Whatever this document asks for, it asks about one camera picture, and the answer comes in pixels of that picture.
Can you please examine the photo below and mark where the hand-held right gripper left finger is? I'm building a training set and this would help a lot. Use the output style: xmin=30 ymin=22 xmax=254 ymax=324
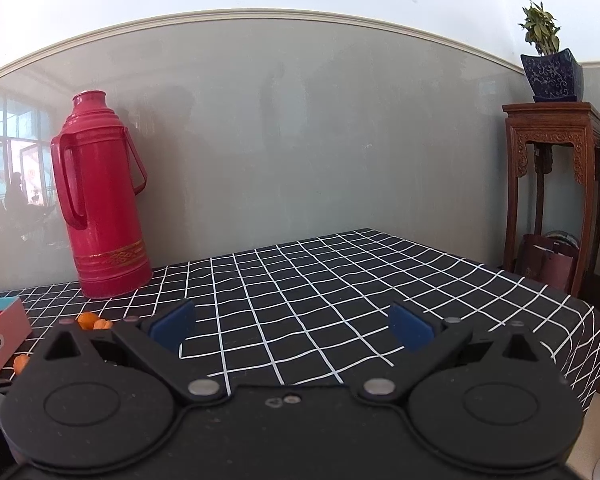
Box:
xmin=30 ymin=298 xmax=227 ymax=407

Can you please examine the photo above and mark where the blue patterned flower pot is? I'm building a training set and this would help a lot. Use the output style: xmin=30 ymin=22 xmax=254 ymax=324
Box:
xmin=520 ymin=48 xmax=585 ymax=104

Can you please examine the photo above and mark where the pink cardboard box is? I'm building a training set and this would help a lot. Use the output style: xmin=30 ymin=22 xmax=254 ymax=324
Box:
xmin=0 ymin=296 xmax=33 ymax=380

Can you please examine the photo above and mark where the green potted plant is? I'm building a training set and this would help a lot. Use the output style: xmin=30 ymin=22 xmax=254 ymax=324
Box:
xmin=518 ymin=0 xmax=561 ymax=56

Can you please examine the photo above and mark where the maroon bag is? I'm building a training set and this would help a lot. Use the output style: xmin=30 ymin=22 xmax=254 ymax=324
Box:
xmin=517 ymin=232 xmax=581 ymax=292

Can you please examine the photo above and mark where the carved wooden plant stand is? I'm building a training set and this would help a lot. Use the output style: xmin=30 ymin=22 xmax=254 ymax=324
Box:
xmin=502 ymin=101 xmax=600 ymax=297

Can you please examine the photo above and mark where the black white checked tablecloth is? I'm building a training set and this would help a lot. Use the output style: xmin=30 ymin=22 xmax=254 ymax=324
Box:
xmin=0 ymin=230 xmax=600 ymax=416

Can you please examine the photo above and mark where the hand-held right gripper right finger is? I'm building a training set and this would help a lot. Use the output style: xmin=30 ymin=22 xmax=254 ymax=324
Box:
xmin=357 ymin=302 xmax=553 ymax=406

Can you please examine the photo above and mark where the red thermos flask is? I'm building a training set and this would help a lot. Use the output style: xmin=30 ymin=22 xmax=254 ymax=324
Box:
xmin=50 ymin=90 xmax=154 ymax=301

